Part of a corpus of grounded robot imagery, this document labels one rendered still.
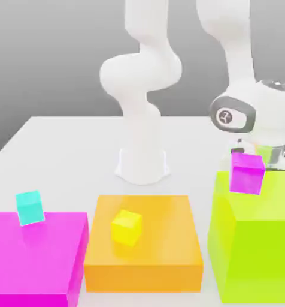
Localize small magenta cube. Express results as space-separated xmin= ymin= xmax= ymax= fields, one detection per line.
xmin=229 ymin=152 xmax=266 ymax=195

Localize small yellow cube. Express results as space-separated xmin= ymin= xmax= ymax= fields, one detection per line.
xmin=111 ymin=209 xmax=144 ymax=248

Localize small cyan cube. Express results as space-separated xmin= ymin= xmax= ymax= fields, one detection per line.
xmin=15 ymin=190 xmax=46 ymax=227

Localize large lime green box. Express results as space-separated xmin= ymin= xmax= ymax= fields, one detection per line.
xmin=207 ymin=170 xmax=285 ymax=305

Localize large orange box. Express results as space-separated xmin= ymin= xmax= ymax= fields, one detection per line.
xmin=83 ymin=195 xmax=204 ymax=294

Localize large magenta box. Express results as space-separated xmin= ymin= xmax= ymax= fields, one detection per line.
xmin=0 ymin=212 xmax=90 ymax=307

